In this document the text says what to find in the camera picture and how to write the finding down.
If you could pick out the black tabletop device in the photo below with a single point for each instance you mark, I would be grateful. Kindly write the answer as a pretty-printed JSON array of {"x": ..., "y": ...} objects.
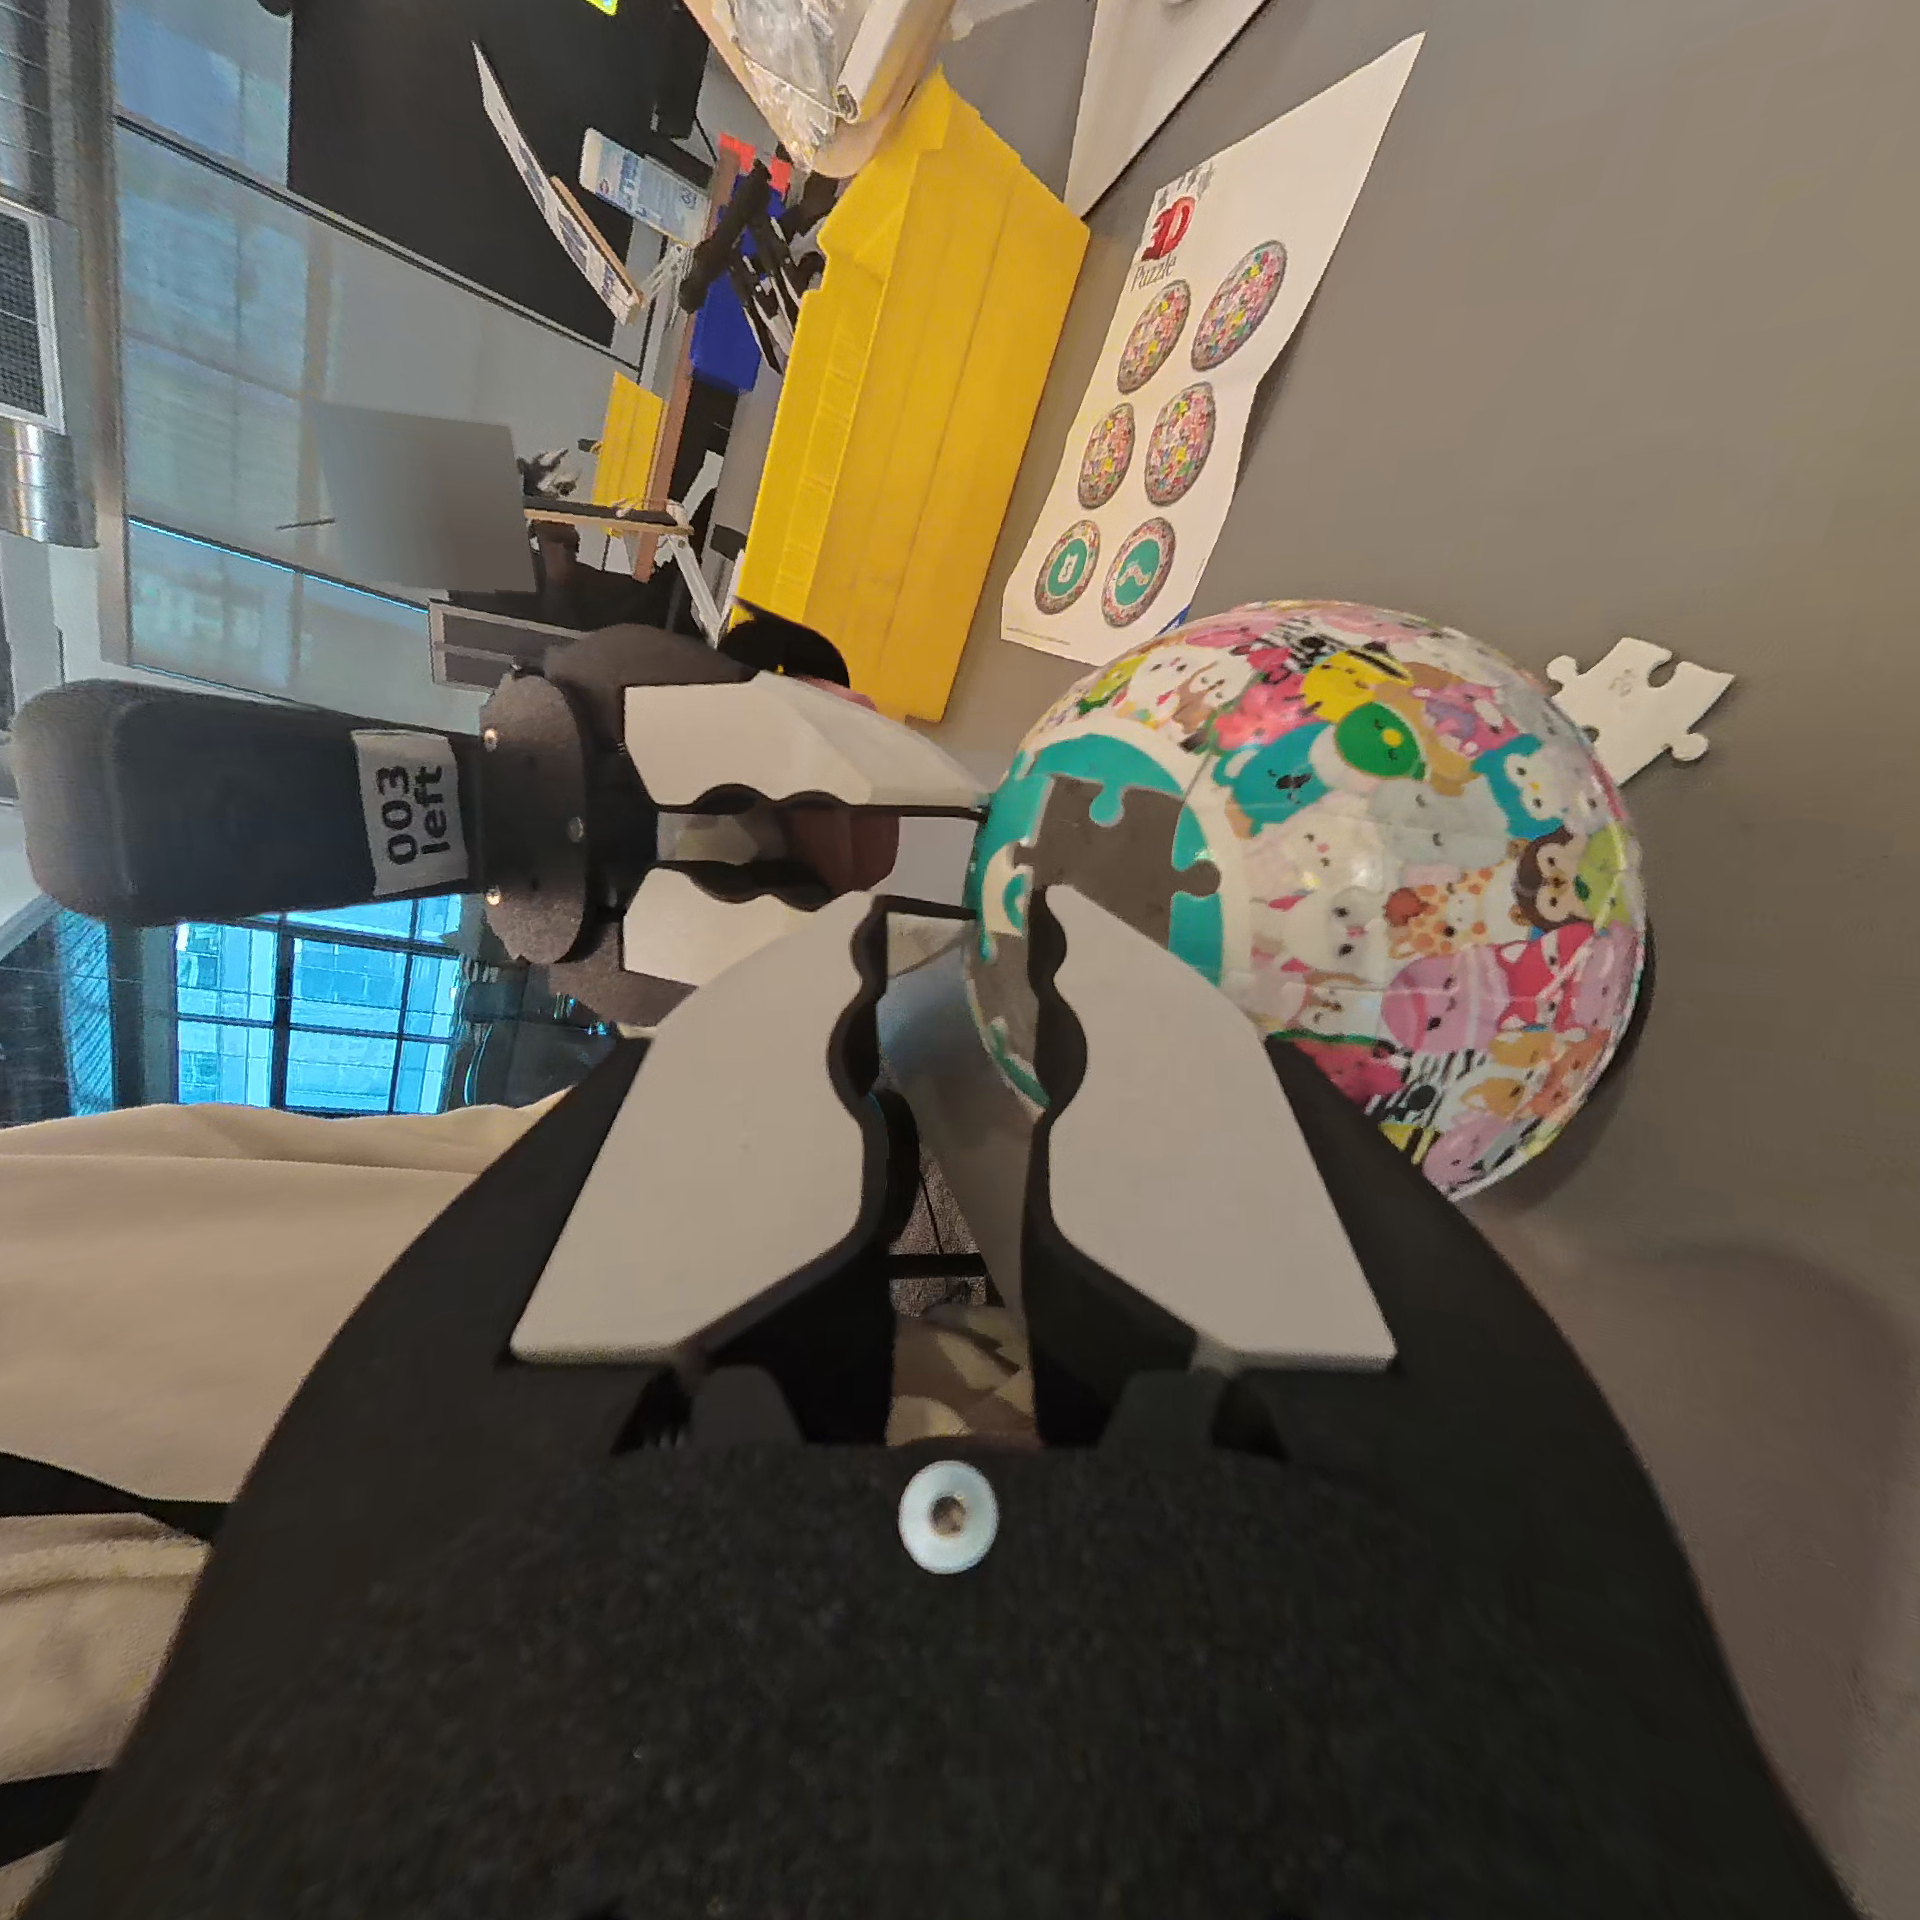
[{"x": 757, "y": 254}]

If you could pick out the silver ventilation duct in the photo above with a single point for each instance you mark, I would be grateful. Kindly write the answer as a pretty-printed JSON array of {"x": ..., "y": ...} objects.
[{"x": 38, "y": 481}]

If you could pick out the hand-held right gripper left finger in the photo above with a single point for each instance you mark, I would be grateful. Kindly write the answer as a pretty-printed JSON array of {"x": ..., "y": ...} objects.
[{"x": 720, "y": 1154}]

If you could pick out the white puzzle piece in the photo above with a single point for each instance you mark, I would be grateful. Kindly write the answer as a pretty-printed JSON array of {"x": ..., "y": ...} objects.
[{"x": 1636, "y": 705}]

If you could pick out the small yellow bin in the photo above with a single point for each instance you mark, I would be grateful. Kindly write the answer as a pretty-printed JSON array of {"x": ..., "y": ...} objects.
[{"x": 629, "y": 441}]

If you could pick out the plain white paper sheet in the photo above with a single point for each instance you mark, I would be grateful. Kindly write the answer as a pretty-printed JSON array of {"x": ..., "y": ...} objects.
[{"x": 1156, "y": 90}]

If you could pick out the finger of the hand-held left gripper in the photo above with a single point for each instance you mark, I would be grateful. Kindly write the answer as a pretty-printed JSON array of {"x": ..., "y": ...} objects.
[
  {"x": 668, "y": 930},
  {"x": 780, "y": 733}
]

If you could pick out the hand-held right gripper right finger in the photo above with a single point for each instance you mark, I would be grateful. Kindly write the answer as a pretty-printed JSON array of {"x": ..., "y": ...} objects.
[{"x": 1184, "y": 1154}]

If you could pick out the clear plastic bag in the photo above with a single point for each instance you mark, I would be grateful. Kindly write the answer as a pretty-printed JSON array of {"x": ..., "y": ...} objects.
[{"x": 797, "y": 76}]

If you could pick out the colourful puzzle ball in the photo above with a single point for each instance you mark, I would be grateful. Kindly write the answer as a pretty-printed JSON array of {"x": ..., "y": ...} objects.
[{"x": 1396, "y": 885}]

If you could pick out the printed instruction sheet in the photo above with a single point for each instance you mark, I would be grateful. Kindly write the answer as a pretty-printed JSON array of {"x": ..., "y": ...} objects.
[{"x": 1202, "y": 404}]

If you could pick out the blue bin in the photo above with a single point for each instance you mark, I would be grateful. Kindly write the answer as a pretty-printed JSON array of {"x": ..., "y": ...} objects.
[{"x": 733, "y": 329}]

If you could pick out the large yellow storage bin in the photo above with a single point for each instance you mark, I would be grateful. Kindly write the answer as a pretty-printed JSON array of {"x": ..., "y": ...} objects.
[{"x": 916, "y": 421}]

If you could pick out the camouflage trousers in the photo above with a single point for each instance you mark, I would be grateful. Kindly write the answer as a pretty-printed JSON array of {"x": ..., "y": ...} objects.
[{"x": 962, "y": 1371}]

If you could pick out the person's left hand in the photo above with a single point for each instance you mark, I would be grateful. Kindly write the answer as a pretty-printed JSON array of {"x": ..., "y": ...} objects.
[{"x": 839, "y": 848}]

